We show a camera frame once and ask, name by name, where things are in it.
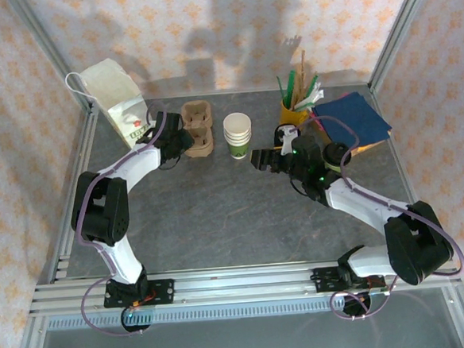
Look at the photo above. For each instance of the dark blue paper napkin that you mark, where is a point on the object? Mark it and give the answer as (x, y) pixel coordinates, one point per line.
(351, 118)

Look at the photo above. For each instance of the white paper takeout bag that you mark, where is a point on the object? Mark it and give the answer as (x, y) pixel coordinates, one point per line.
(110, 87)

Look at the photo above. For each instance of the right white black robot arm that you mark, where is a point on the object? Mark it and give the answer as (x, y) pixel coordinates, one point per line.
(361, 201)

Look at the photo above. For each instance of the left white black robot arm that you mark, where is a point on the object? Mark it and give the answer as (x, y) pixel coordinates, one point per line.
(120, 261)

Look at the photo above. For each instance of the yellow stirrer holder cup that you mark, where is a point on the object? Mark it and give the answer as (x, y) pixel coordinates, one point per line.
(291, 116)

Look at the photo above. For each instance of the colourful paper napkin stack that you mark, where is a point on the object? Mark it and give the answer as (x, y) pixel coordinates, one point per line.
(367, 148)

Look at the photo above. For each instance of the white wrapped straw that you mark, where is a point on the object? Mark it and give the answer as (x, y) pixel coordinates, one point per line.
(310, 98)

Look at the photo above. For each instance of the thin green straw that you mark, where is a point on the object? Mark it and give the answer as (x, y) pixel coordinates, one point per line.
(282, 89)
(313, 81)

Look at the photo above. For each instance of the wide green stick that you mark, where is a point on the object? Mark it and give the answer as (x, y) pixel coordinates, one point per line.
(291, 82)

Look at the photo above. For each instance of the short wooden stirrer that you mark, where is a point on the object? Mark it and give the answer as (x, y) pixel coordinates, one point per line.
(299, 83)

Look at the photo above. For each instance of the tall wooden stirrer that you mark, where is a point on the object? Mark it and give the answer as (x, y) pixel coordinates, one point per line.
(303, 65)

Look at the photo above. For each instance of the aluminium side rail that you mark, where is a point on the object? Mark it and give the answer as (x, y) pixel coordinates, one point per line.
(86, 144)
(379, 104)

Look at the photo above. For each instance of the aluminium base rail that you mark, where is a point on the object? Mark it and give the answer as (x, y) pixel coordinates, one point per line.
(243, 282)

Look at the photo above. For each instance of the aluminium frame post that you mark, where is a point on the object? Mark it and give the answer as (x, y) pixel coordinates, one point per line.
(403, 18)
(53, 51)

